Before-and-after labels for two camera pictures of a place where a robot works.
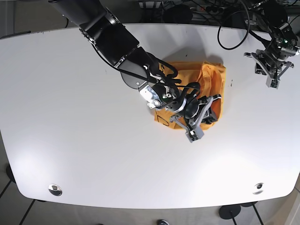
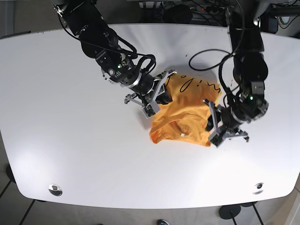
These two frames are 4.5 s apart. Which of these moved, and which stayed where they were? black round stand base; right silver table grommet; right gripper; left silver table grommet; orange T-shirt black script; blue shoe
Moved: right gripper; orange T-shirt black script
Stayed: left silver table grommet; black round stand base; blue shoe; right silver table grommet
